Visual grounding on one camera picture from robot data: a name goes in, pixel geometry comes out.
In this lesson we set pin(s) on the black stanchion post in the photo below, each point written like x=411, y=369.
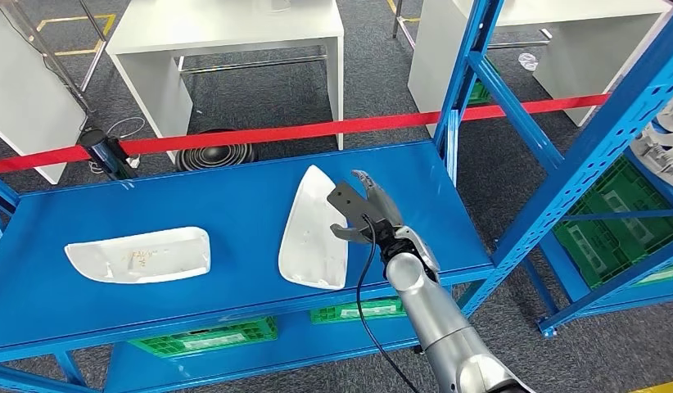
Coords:
x=106, y=154

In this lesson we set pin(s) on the grey wheel cover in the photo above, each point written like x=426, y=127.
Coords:
x=662, y=146

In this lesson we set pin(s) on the green plastic crate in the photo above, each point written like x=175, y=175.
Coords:
x=206, y=339
x=480, y=89
x=613, y=228
x=353, y=310

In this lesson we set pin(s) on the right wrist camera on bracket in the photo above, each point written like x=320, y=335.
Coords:
x=344, y=201

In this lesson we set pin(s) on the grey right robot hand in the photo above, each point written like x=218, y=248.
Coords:
x=385, y=211

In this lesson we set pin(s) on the white car mirror shell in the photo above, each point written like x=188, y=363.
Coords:
x=309, y=238

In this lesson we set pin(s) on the crumpled clear plastic bag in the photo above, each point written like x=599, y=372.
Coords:
x=528, y=62

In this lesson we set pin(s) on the red barrier belt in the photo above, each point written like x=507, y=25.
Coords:
x=260, y=134

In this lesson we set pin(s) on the white table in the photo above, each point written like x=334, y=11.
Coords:
x=27, y=97
x=586, y=54
x=222, y=21

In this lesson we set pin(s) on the black ribbed round base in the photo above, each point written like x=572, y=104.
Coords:
x=214, y=154

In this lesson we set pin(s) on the blue steel shelf rack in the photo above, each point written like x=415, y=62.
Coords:
x=586, y=304
x=206, y=217

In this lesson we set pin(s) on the metal tube stand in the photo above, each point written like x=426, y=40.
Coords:
x=43, y=52

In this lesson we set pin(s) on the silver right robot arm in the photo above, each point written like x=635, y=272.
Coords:
x=439, y=314

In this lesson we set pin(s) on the white mirror shell with scribble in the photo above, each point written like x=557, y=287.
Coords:
x=136, y=255

